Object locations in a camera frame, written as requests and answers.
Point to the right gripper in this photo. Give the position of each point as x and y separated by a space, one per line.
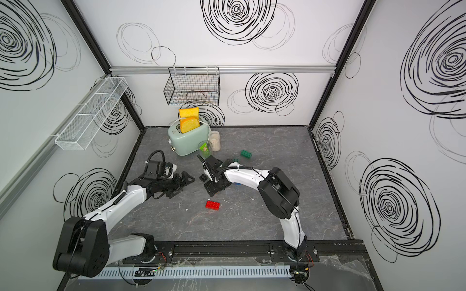
211 188

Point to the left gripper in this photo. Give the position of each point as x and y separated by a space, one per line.
179 185

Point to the dark green long lego brick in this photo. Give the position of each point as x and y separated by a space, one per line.
246 154

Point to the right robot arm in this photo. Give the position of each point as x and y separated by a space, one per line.
280 195

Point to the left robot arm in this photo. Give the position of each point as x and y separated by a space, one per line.
84 248

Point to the small black lego brick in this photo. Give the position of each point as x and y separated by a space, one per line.
203 178

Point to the red long lego brick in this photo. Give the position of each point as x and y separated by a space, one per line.
213 205

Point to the mint green toaster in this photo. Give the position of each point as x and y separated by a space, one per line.
187 143

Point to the clear glass with green packets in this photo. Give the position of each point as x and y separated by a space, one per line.
204 149

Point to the beige speckled cup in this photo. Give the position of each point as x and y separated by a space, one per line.
214 140

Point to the front orange toast slice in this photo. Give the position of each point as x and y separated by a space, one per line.
188 124

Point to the rear yellow toast slice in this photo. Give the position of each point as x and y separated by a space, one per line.
189 112

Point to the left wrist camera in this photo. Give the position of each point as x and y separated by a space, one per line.
169 170

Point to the black front rail frame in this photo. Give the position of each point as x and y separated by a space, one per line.
274 250

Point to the black wire basket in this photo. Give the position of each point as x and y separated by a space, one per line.
193 84

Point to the white slotted cable duct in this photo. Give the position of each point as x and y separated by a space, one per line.
190 272

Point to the white mesh wall shelf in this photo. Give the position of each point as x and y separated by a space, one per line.
103 112

